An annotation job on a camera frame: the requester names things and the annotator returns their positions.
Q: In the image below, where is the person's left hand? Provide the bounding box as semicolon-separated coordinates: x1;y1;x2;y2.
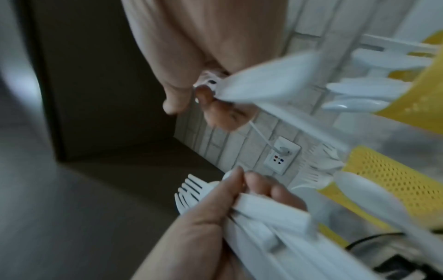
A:
131;167;309;280

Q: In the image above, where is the person's right hand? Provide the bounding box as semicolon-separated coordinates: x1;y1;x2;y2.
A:
120;0;288;132

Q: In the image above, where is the white plastic knife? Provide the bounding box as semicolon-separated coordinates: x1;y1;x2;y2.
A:
214;51;351;155

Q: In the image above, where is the packed bundle of white cutlery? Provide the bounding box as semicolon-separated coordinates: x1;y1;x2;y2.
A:
174;173;382;280

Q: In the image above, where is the bunch of sorted white forks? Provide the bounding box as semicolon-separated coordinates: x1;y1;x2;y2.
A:
297;143;347;190

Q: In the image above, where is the white plastic spoon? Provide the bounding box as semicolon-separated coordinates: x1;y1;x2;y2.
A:
332;171;443;248

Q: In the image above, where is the white power cable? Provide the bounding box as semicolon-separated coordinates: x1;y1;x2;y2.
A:
249;120;292;155

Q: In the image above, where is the white wall socket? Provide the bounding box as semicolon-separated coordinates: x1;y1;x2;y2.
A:
263;136;302;176

